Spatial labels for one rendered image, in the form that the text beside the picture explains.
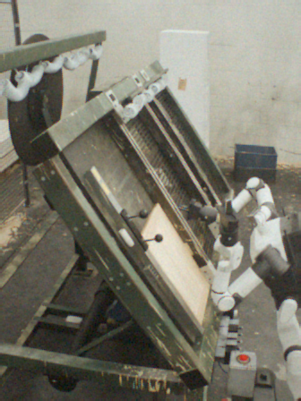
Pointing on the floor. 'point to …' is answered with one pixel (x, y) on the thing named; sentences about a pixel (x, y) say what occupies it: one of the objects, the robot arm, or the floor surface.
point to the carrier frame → (116, 372)
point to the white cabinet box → (189, 73)
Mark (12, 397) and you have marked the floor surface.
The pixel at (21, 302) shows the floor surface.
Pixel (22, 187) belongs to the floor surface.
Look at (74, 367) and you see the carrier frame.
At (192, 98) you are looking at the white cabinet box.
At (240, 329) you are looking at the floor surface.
